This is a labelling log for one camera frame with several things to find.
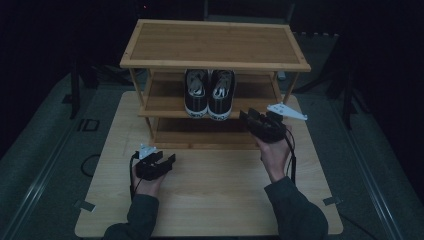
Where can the black floor socket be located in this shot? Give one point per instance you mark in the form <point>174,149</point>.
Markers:
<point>89,125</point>

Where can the person's left hand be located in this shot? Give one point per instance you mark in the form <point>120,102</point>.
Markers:
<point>148,187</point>

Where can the wooden three-tier shoe rack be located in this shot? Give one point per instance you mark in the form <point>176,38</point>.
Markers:
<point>213,43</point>

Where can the dark metal stand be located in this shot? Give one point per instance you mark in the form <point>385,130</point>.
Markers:
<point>75,93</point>
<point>346,96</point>

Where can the grey tape piece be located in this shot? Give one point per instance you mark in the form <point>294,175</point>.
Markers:
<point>332,200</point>
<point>85,205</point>

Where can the black canvas sneaker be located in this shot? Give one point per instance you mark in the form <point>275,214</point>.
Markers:
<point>220,98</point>
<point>196,96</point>

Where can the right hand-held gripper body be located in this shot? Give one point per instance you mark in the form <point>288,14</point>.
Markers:
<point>270,130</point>

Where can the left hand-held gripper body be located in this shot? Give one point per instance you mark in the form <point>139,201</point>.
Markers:
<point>148,170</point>

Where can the person's right hand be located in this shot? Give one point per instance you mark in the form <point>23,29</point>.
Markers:
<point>276,160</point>

